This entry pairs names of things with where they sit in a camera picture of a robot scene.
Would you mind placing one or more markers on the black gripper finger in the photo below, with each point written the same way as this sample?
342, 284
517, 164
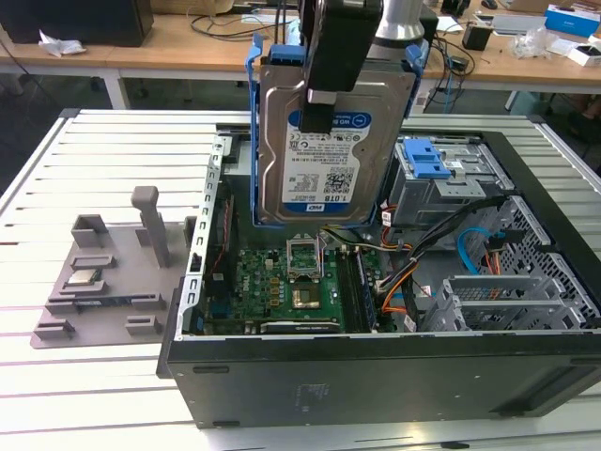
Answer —
343, 47

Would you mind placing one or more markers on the hard disk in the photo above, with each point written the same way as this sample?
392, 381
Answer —
328, 178

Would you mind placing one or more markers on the empty blue disk carrier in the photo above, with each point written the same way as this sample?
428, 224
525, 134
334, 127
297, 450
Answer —
422, 160

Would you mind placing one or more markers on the tall grey disk bay cage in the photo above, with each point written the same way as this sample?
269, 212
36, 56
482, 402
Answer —
422, 202

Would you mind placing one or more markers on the low grey metal disk bay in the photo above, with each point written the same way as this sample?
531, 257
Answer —
507, 315

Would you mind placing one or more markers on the black desktop tower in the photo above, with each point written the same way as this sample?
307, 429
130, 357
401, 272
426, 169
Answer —
431, 28

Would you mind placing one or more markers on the long wooden desk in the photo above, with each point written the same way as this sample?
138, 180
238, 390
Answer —
164, 47

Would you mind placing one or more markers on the flat grey box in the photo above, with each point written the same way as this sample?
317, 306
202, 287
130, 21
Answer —
516, 23

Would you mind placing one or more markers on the clear plastic bags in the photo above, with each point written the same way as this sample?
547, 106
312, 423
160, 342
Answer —
535, 42

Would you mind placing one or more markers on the white desk leg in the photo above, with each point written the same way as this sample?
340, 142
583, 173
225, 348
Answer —
115, 91

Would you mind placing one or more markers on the thin metal locking lever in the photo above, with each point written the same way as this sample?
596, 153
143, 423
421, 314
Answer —
321, 253

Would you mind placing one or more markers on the black table corner cap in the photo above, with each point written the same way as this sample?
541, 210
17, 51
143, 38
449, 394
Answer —
69, 113
538, 119

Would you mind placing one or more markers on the large black box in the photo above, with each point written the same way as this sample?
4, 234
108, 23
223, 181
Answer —
75, 21

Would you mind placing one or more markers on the blue cardboard box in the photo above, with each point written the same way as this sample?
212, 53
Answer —
573, 21

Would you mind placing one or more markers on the white box with black item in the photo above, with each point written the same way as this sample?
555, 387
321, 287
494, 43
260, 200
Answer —
582, 56

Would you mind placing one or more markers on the crumpled white paper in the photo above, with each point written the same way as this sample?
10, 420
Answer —
61, 46

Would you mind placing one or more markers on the black RAM slot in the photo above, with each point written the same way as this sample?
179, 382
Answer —
349, 296

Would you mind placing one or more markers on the RAM stick with blue label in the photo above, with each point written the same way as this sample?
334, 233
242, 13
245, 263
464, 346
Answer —
366, 296

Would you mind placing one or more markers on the green motherboard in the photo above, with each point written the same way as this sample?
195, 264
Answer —
256, 282

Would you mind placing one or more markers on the CPU socket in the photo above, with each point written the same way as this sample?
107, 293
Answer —
306, 300

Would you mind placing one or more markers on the black graphics card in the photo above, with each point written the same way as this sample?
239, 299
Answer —
300, 327

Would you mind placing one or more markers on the grey parts rack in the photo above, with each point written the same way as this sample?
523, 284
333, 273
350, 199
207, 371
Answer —
117, 282

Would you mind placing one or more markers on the black open PC case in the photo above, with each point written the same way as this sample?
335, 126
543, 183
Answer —
375, 376

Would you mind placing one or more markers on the silver CPU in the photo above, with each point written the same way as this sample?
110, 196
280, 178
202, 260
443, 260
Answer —
84, 277

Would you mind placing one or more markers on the dark RAM stick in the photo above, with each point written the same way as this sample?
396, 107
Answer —
103, 300

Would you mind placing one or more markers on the small black table clip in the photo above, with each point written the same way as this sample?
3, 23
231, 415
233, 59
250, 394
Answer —
455, 445

